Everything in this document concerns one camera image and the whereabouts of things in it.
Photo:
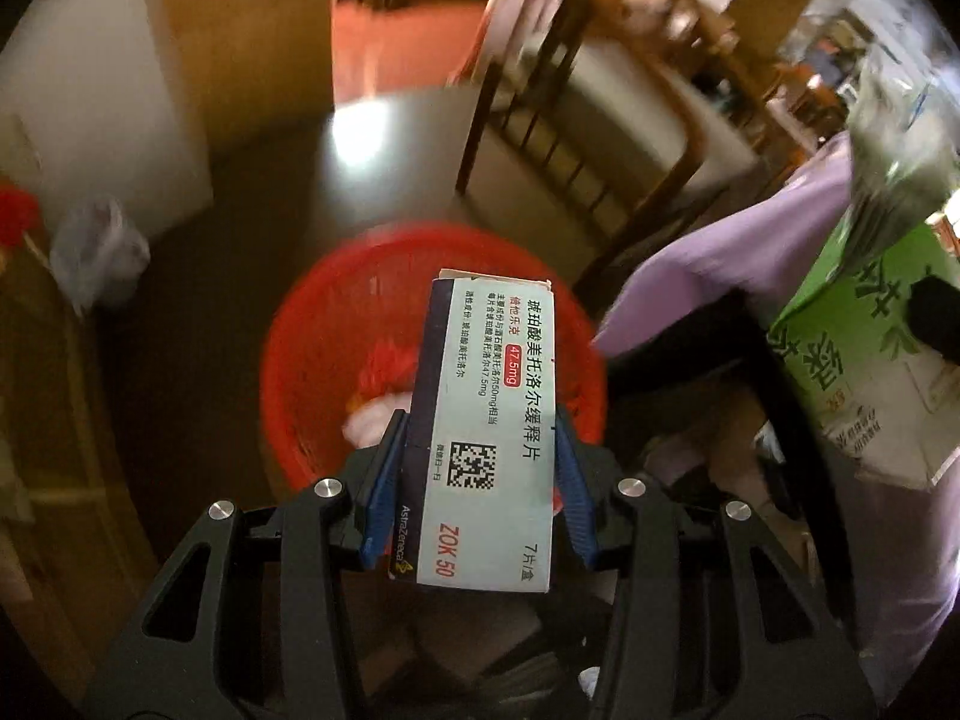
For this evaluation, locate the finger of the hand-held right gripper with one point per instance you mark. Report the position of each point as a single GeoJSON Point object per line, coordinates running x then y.
{"type": "Point", "coordinates": [937, 315]}

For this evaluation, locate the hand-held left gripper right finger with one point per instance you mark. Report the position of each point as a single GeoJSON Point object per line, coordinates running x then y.
{"type": "Point", "coordinates": [577, 495]}

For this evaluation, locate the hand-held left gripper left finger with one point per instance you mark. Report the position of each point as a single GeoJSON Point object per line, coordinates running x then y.
{"type": "Point", "coordinates": [382, 495]}

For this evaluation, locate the green drink carton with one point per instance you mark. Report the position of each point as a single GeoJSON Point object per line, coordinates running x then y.
{"type": "Point", "coordinates": [847, 360]}

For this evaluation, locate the white medicine box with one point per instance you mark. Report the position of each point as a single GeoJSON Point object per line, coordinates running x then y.
{"type": "Point", "coordinates": [487, 427]}

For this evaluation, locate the red plastic mesh basket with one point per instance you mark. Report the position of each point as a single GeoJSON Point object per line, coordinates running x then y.
{"type": "Point", "coordinates": [322, 330]}

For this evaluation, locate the silver crumpled bag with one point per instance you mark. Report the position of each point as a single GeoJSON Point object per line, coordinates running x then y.
{"type": "Point", "coordinates": [892, 165]}

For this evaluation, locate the purple cloth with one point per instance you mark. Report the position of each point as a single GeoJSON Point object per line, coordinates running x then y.
{"type": "Point", "coordinates": [712, 255]}

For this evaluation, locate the brown cardboard sheet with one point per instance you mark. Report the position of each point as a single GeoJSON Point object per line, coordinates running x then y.
{"type": "Point", "coordinates": [67, 390]}

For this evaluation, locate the wooden chair with cushion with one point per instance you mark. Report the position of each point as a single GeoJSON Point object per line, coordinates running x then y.
{"type": "Point", "coordinates": [637, 112]}

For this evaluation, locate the white plastic bag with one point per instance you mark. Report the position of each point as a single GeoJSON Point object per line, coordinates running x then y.
{"type": "Point", "coordinates": [97, 247]}

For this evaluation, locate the red cloth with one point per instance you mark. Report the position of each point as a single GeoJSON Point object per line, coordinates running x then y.
{"type": "Point", "coordinates": [15, 210]}

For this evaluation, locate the brown wooden door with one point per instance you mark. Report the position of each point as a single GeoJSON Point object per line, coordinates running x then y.
{"type": "Point", "coordinates": [240, 37]}

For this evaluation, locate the black curved frame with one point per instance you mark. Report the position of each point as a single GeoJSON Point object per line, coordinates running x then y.
{"type": "Point", "coordinates": [817, 502]}

